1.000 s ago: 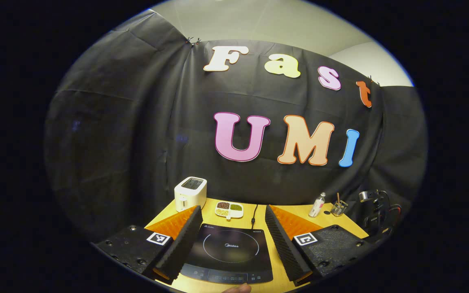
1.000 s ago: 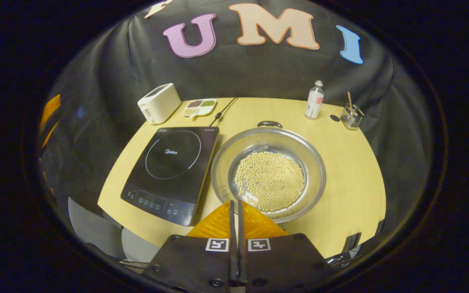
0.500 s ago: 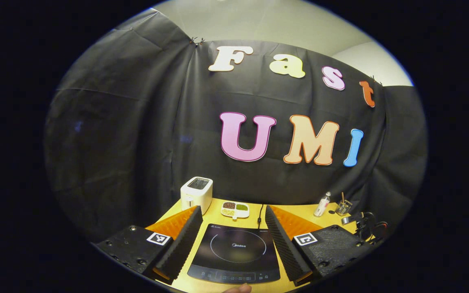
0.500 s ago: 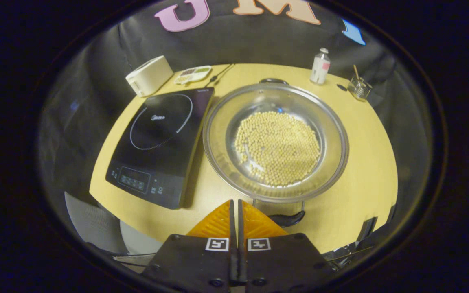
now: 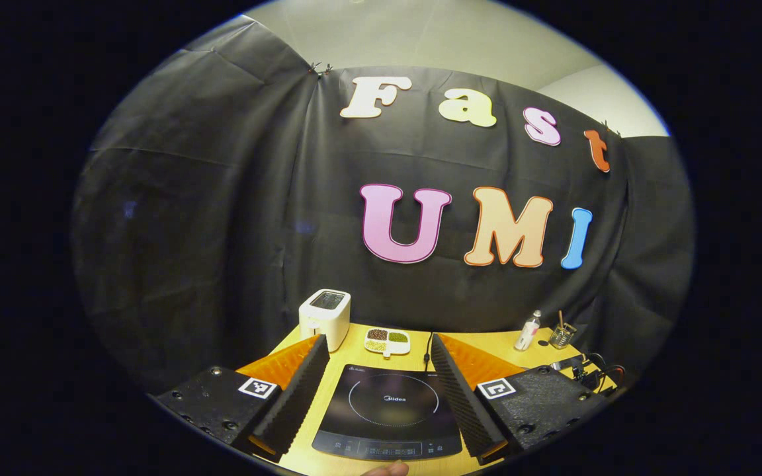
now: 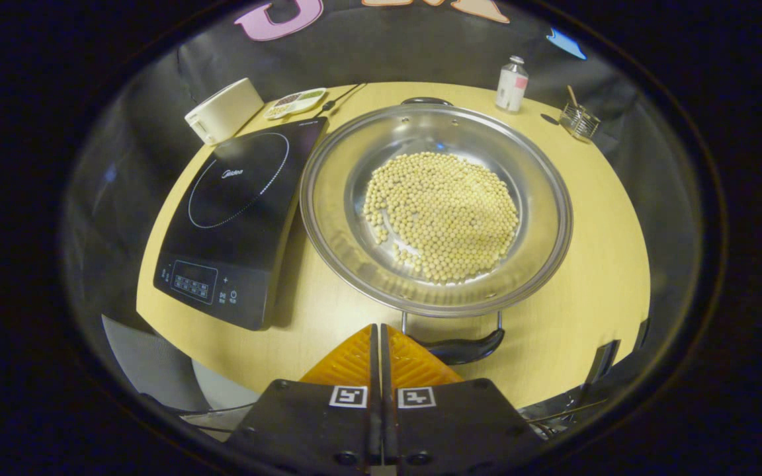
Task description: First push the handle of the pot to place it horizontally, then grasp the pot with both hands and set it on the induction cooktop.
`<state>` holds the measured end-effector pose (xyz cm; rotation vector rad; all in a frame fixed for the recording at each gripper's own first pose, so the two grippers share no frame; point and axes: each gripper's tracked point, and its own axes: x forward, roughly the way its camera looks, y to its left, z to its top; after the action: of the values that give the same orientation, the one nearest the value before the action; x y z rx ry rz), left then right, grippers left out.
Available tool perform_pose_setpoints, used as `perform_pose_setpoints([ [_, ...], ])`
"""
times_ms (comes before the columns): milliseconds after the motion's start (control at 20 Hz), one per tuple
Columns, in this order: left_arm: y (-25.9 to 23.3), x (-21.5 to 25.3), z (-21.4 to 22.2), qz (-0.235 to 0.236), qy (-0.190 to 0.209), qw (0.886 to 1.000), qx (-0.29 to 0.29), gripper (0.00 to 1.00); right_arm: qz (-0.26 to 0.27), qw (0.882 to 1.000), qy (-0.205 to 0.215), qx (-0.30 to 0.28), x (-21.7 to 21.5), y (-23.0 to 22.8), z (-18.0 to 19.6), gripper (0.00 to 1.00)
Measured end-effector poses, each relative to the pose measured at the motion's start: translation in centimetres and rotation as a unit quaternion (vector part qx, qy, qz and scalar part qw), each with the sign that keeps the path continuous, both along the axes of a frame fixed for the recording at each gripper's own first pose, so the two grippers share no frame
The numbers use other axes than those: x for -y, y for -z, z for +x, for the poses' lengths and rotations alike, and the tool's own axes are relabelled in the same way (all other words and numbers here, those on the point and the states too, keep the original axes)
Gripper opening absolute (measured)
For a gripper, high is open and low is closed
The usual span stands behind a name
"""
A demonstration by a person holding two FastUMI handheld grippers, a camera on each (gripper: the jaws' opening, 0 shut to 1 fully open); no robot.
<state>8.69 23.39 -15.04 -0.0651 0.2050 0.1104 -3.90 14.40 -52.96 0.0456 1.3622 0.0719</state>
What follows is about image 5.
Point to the white divided plate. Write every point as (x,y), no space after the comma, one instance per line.
(387,349)

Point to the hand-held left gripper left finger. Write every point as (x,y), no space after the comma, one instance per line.
(295,396)

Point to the white toaster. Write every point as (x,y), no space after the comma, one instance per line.
(325,320)

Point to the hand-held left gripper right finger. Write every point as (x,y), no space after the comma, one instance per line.
(460,396)

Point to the black induction cooktop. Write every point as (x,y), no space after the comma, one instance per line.
(387,423)

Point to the clear bottle with pink label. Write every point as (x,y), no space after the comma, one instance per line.
(526,334)

